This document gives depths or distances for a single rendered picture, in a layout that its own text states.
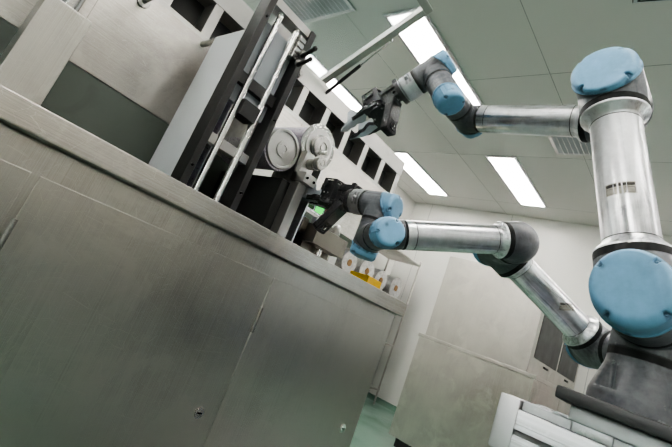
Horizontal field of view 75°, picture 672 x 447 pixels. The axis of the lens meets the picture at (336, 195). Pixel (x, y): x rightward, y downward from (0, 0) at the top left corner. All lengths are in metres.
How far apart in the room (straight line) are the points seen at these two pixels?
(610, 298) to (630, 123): 0.33
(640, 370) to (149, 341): 0.82
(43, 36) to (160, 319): 0.62
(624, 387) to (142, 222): 0.83
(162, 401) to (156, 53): 0.98
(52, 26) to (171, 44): 0.47
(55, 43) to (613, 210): 1.10
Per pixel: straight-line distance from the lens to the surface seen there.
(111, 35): 1.45
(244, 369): 1.03
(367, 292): 1.21
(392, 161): 2.28
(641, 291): 0.78
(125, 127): 1.44
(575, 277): 5.69
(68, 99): 1.39
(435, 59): 1.27
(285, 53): 1.18
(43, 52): 1.11
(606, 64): 1.00
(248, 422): 1.10
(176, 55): 1.52
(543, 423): 0.90
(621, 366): 0.91
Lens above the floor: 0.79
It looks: 14 degrees up
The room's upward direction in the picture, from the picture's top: 22 degrees clockwise
